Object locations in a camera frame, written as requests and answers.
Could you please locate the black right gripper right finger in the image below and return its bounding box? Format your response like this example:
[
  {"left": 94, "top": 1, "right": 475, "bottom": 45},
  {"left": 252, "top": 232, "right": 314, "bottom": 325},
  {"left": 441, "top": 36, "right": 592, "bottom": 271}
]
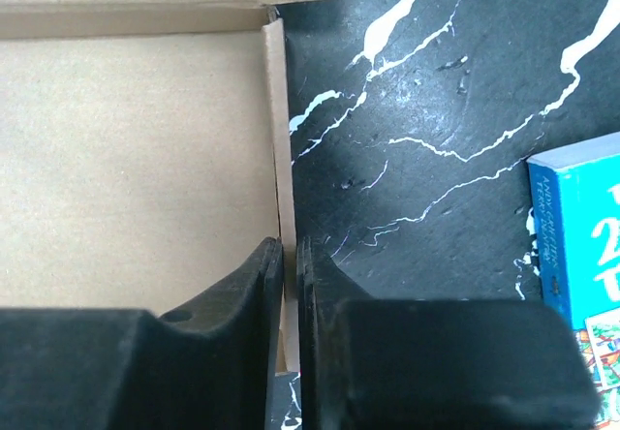
[{"left": 296, "top": 238, "right": 600, "bottom": 429}]

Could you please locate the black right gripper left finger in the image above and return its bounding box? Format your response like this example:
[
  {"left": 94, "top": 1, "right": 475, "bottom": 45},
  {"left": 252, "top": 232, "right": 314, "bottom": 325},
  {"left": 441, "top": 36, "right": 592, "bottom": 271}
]
[{"left": 1, "top": 238, "right": 284, "bottom": 429}]

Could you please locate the brown cardboard paper box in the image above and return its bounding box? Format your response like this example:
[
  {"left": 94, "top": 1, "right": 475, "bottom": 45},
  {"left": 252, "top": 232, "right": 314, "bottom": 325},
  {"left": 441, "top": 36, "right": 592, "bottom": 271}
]
[{"left": 1, "top": 0, "right": 330, "bottom": 371}]

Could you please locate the blue treehouse book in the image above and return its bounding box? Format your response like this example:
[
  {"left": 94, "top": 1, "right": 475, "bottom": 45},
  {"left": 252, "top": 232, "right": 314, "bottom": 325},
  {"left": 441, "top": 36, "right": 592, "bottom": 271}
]
[{"left": 527, "top": 133, "right": 619, "bottom": 429}]

